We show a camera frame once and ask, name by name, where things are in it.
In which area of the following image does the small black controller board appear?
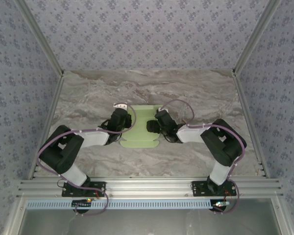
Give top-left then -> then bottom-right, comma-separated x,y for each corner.
210,200 -> 231,212
72,199 -> 93,209

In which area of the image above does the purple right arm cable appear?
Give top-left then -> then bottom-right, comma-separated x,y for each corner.
159,99 -> 247,215

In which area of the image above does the light green paper box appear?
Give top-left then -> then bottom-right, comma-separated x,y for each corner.
119,104 -> 162,149

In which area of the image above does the aluminium frame leg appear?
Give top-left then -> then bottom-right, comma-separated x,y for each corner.
271,197 -> 294,235
2,198 -> 27,235

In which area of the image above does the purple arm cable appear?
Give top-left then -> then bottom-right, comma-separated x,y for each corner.
36,104 -> 138,217
159,99 -> 247,215

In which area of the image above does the light blue slotted cable duct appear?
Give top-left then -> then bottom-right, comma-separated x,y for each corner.
25,198 -> 218,210

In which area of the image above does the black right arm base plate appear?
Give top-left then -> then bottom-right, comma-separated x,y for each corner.
191,180 -> 237,198

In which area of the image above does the aluminium mounting rail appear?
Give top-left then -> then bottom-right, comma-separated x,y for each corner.
16,177 -> 284,198

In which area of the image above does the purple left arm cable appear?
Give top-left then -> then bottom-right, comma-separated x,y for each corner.
36,104 -> 138,217

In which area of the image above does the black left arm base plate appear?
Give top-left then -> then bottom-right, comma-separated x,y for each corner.
61,181 -> 106,198

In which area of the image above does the aluminium frame post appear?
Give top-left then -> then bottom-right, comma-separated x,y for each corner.
232,0 -> 282,74
14,0 -> 65,77

